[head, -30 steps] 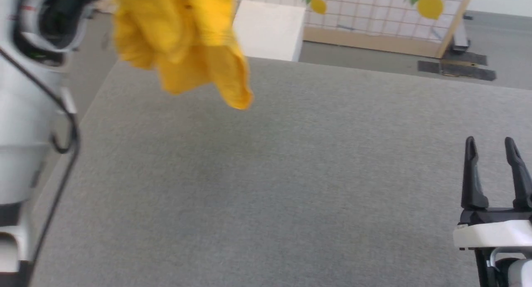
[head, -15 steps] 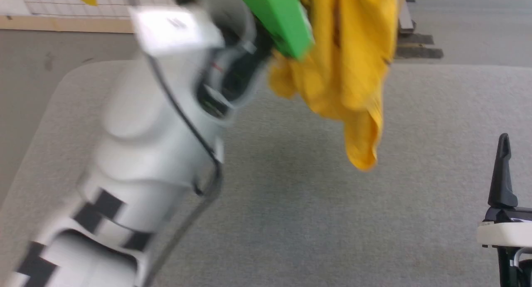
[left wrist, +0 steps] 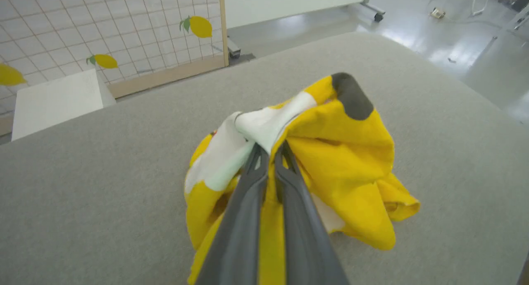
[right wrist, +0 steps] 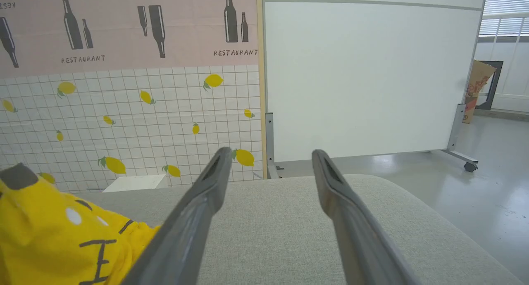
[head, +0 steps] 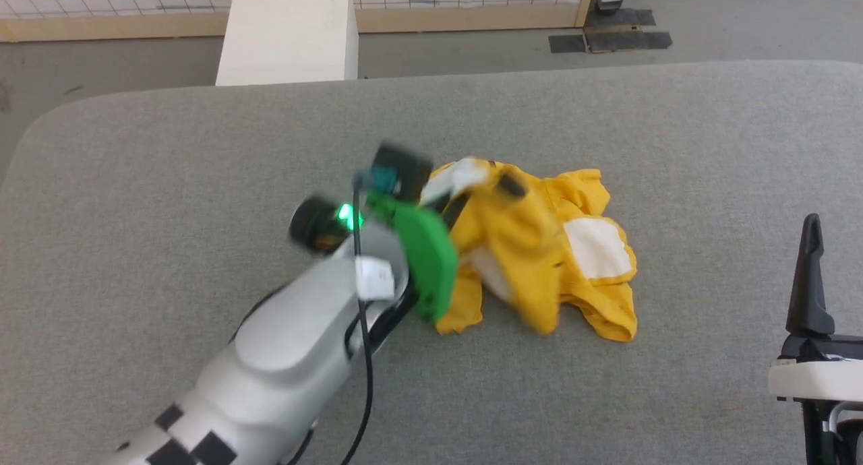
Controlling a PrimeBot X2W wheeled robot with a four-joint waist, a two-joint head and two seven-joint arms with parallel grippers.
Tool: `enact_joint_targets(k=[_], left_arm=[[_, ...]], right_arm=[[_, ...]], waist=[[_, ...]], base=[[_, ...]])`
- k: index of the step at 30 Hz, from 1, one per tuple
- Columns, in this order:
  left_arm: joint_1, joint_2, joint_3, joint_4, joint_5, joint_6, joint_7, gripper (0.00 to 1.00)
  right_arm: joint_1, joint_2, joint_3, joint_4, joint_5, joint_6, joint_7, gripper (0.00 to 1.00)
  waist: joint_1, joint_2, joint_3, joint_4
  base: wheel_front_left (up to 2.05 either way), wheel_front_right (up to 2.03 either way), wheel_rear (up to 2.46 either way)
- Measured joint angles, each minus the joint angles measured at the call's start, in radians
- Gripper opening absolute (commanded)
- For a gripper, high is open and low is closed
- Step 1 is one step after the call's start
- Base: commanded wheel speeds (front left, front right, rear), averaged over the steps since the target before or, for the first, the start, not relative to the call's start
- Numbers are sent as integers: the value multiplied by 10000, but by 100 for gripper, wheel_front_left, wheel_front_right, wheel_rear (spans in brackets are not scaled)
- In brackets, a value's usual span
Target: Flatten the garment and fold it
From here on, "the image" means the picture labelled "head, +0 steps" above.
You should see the lemon print grid panel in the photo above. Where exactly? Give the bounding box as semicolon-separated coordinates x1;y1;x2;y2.
0;0;597;43

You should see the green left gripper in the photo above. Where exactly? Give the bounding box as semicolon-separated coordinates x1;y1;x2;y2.
366;170;528;322

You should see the white rectangular box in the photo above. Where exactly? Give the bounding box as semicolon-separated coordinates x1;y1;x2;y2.
216;0;359;87

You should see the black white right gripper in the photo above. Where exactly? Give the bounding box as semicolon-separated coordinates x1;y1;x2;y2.
769;214;863;465

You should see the yellow and white garment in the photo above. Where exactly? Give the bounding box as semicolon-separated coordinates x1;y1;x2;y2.
421;158;638;343

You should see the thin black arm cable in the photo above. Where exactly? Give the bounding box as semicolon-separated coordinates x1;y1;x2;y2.
339;175;376;465

